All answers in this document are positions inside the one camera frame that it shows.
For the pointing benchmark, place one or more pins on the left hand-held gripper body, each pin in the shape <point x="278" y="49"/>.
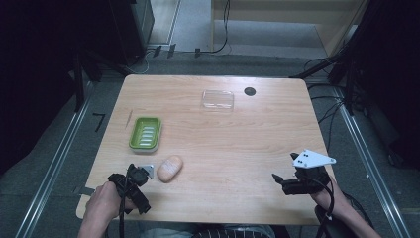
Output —
<point x="130" y="185"/>

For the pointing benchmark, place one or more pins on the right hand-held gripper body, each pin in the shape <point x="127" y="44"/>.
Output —
<point x="307" y="178"/>

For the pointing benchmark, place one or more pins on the beige soap bar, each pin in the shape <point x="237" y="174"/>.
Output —
<point x="169" y="168"/>

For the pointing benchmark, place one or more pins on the person's right hand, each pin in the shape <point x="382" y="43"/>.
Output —
<point x="322" y="196"/>

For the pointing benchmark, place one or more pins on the person's left hand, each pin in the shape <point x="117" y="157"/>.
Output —
<point x="103" y="200"/>

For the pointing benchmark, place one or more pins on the green soap dish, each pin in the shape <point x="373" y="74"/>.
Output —
<point x="145" y="135"/>

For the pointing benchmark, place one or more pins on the person's striped shirt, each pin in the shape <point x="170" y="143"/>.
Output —
<point x="231" y="233"/>

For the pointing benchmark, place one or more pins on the black round table grommet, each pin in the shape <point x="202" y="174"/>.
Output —
<point x="249" y="91"/>

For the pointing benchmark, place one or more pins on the clear plastic lid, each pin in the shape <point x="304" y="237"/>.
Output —
<point x="218" y="100"/>

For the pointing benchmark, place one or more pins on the black metal stand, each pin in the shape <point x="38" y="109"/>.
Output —
<point x="333" y="64"/>
<point x="79" y="82"/>

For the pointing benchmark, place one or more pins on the light wooden furniture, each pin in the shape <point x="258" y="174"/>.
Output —
<point x="284" y="23"/>

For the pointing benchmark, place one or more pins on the black cabinet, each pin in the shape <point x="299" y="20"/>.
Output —
<point x="132" y="29"/>

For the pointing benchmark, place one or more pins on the metal floor rail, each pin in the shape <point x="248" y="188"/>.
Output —
<point x="54" y="162"/>
<point x="373" y="172"/>

